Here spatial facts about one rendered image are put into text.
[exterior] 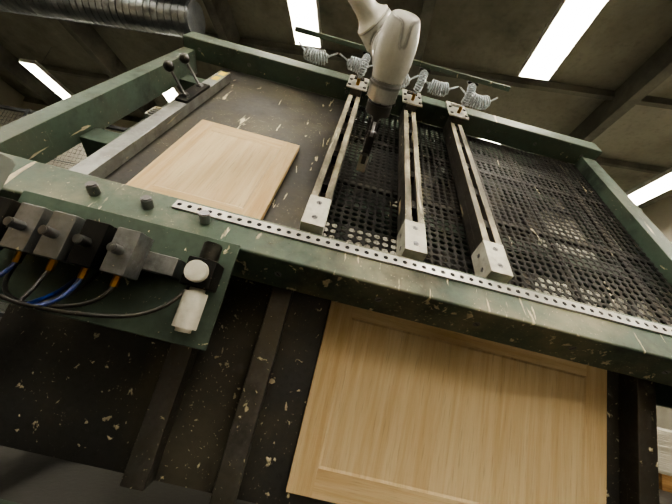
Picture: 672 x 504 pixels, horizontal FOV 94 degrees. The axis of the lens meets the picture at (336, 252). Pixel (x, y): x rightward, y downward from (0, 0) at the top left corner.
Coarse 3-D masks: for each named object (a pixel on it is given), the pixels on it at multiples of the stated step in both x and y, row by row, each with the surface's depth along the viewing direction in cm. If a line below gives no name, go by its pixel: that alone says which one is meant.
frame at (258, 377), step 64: (0, 320) 87; (64, 320) 89; (256, 320) 94; (320, 320) 96; (0, 384) 83; (64, 384) 85; (128, 384) 86; (192, 384) 88; (256, 384) 84; (640, 384) 94; (64, 448) 81; (128, 448) 83; (192, 448) 84; (256, 448) 86; (640, 448) 90
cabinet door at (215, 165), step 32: (192, 128) 110; (224, 128) 115; (160, 160) 94; (192, 160) 98; (224, 160) 101; (256, 160) 105; (288, 160) 108; (160, 192) 84; (192, 192) 87; (224, 192) 90; (256, 192) 93
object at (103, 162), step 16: (208, 80) 136; (224, 80) 143; (208, 96) 132; (160, 112) 109; (176, 112) 112; (144, 128) 100; (160, 128) 105; (112, 144) 91; (128, 144) 93; (144, 144) 99; (96, 160) 85; (112, 160) 88; (96, 176) 83
